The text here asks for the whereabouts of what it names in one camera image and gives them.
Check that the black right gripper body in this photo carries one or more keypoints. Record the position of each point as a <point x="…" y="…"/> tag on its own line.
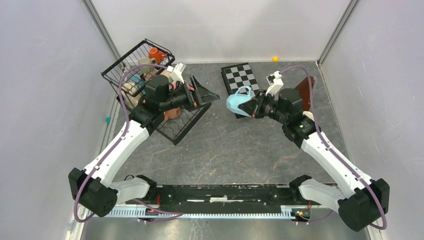
<point x="266" y="106"/>

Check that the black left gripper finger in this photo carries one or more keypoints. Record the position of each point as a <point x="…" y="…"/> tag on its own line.
<point x="197" y="88"/>
<point x="205" y="97"/>

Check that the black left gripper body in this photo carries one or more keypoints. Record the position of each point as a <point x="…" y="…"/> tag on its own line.
<point x="181" y="97"/>

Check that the light blue mug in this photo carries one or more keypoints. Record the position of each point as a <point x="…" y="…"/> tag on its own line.
<point x="243" y="95"/>

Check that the salmon pink mug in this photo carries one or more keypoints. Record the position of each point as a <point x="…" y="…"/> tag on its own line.
<point x="172" y="114"/>

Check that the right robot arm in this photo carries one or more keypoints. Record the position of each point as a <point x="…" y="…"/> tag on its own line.
<point x="358" y="199"/>

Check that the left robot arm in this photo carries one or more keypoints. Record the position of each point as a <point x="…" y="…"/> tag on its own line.
<point x="92" y="188"/>

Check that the black dish rack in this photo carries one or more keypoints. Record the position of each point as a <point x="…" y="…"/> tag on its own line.
<point x="185" y="122"/>

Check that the cream mug in rack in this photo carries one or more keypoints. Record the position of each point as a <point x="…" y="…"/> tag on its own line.
<point x="130" y="95"/>

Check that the black white chessboard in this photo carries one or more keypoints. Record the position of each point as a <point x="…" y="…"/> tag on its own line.
<point x="238" y="75"/>

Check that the brown wedge object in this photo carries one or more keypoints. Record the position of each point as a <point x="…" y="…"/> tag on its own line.
<point x="305" y="93"/>

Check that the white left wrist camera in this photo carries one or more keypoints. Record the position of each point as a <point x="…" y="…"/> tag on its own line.
<point x="176" y="72"/>

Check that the black wire basket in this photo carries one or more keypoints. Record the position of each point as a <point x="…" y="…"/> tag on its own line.
<point x="122" y="66"/>

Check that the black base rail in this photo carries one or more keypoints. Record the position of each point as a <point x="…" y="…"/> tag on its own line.
<point x="224" y="198"/>

